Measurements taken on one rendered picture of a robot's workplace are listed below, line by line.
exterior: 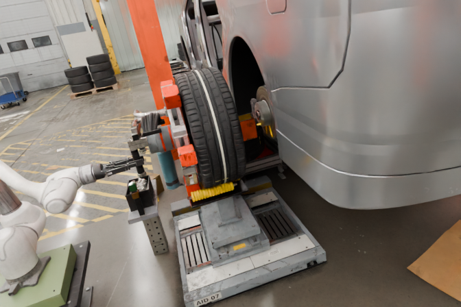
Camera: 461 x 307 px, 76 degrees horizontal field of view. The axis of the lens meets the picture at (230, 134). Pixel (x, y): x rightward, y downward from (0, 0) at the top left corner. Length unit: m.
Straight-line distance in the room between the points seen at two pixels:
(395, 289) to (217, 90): 1.35
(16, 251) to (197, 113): 1.08
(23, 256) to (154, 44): 1.35
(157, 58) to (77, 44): 10.76
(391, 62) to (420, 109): 0.14
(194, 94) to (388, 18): 0.91
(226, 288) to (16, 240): 1.06
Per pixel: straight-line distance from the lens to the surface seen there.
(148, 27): 2.03
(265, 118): 1.71
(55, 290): 1.78
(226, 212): 1.91
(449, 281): 1.97
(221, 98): 1.42
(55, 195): 1.42
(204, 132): 1.38
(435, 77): 0.85
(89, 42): 12.68
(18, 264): 1.84
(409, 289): 1.90
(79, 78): 10.09
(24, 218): 1.93
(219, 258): 1.85
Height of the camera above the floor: 1.40
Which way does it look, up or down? 21 degrees down
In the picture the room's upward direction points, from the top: 11 degrees counter-clockwise
